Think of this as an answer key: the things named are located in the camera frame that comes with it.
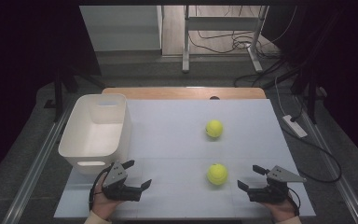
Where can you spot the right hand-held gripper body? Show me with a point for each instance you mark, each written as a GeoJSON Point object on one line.
{"type": "Point", "coordinates": [276, 177]}

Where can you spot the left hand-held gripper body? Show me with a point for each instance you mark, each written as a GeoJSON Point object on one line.
{"type": "Point", "coordinates": [115, 178]}

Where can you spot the yellow tennis ball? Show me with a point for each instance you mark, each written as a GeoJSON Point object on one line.
{"type": "Point", "coordinates": [217, 174]}
{"type": "Point", "coordinates": [214, 128]}

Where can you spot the white plastic bin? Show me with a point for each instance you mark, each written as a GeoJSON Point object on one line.
{"type": "Point", "coordinates": [93, 140]}

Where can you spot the person's left hand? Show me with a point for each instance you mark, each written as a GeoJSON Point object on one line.
{"type": "Point", "coordinates": [103, 203]}

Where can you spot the person's right hand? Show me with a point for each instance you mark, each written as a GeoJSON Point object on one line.
{"type": "Point", "coordinates": [281, 210]}

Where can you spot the white table board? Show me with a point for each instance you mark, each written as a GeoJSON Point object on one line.
{"type": "Point", "coordinates": [174, 137]}

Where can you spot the white power strip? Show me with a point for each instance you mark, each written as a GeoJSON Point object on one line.
{"type": "Point", "coordinates": [295, 126]}

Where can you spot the wooden table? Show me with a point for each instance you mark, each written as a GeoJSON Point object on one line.
{"type": "Point", "coordinates": [174, 93]}

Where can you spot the black stand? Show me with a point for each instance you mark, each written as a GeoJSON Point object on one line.
{"type": "Point", "coordinates": [58, 93]}
{"type": "Point", "coordinates": [311, 90]}

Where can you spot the white cabinet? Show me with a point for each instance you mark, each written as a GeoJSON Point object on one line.
{"type": "Point", "coordinates": [121, 28]}

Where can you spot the metal floor rail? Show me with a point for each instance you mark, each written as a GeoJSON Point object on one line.
{"type": "Point", "coordinates": [37, 165]}
{"type": "Point", "coordinates": [338, 180]}

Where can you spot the white metal desk frame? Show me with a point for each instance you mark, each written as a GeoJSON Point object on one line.
{"type": "Point", "coordinates": [220, 23]}

